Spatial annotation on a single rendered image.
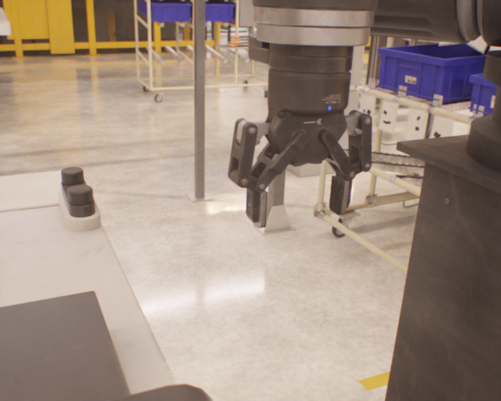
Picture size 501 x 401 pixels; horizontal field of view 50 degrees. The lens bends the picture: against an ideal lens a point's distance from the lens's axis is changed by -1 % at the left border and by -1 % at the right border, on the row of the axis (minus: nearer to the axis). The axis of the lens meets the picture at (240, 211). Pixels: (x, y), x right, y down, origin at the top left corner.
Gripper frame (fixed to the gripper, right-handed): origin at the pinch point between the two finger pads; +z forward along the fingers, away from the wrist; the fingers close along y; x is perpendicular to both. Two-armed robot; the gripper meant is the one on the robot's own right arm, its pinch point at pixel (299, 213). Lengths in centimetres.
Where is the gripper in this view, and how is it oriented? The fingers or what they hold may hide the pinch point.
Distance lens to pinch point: 54.6
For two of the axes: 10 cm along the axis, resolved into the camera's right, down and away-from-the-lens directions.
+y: 9.1, -1.4, 3.9
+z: -0.3, 9.2, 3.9
